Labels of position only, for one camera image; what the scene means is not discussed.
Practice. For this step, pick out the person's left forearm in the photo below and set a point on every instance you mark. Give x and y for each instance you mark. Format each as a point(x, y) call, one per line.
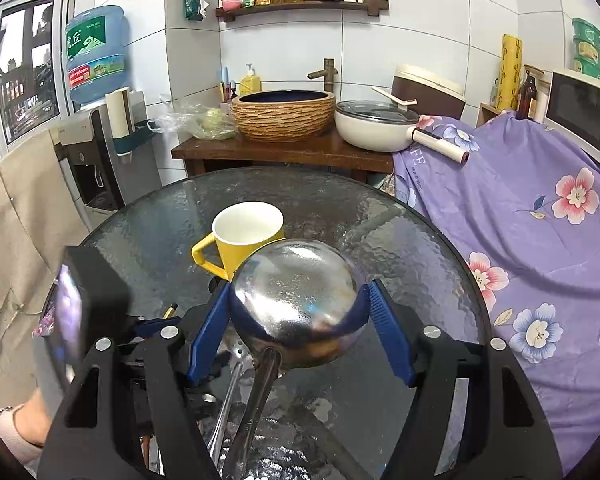
point(12, 440)

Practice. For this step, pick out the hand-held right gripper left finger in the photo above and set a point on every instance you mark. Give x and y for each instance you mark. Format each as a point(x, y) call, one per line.
point(207, 335)

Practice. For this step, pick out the pink bowl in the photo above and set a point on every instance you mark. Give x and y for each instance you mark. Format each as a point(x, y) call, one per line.
point(230, 4)

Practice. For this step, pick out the grey water dispenser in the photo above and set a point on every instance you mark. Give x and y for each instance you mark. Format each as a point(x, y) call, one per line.
point(105, 180)

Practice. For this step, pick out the wooden washstand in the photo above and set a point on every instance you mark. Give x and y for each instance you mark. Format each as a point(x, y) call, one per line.
point(290, 152)

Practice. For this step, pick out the brown white rice cooker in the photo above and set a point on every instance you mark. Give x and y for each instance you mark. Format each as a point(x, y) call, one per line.
point(430, 87)

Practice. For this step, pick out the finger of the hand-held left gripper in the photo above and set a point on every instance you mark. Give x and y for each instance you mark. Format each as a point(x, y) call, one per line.
point(150, 327)

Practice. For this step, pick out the blue water jug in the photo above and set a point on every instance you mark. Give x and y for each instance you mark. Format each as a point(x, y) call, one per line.
point(96, 55)

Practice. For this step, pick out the teal cup holder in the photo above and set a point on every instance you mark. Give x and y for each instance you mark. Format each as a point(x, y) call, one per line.
point(135, 137)

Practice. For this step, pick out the yellow cup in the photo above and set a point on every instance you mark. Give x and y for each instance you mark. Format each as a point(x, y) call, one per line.
point(240, 240)

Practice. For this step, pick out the white microwave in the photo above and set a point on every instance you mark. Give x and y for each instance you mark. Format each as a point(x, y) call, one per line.
point(580, 110)

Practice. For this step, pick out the green apple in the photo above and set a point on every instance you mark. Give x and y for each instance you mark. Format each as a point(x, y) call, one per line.
point(215, 122)

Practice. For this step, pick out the window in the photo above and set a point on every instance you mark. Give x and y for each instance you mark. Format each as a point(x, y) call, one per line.
point(27, 65)

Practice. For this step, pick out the white rice spoon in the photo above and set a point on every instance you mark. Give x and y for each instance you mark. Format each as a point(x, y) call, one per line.
point(392, 97)

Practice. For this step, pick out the bronze faucet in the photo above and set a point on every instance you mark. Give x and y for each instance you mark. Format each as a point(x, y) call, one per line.
point(327, 75)

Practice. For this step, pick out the beige cloth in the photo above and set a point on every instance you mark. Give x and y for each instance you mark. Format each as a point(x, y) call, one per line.
point(25, 240)

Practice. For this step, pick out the white paper cup tube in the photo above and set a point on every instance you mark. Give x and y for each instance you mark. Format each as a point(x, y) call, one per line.
point(120, 120)

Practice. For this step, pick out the woven pattern basin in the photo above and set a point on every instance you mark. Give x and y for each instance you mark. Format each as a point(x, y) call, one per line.
point(282, 117)

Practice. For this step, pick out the wooden box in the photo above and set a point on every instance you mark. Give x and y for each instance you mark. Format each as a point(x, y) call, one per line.
point(490, 115)

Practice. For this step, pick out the white pan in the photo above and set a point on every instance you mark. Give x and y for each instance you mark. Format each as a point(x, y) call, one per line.
point(370, 135)

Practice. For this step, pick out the person's left hand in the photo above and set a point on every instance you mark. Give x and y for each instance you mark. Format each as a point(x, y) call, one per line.
point(35, 420)

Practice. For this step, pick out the clear plastic bag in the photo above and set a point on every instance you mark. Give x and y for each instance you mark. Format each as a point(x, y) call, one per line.
point(180, 117)

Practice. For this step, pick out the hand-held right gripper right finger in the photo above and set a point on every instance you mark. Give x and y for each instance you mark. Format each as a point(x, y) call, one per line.
point(391, 335)

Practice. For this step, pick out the yellow film roll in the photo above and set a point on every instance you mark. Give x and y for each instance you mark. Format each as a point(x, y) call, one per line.
point(509, 72)

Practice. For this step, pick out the yellow dish soap bottle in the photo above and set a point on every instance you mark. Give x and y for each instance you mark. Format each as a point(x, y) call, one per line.
point(250, 82)

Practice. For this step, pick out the brown glass bottle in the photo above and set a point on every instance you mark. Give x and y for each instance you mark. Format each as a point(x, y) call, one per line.
point(527, 97)

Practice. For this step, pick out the purple floral cloth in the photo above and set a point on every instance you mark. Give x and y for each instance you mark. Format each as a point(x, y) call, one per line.
point(525, 240)

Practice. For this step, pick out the steel ladle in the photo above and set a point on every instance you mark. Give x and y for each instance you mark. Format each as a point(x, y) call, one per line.
point(295, 305)

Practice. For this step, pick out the small clear bottle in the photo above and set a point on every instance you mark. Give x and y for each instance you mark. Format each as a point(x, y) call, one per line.
point(493, 95)

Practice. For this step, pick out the glass pan lid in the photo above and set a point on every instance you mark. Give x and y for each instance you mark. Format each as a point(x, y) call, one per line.
point(375, 112)

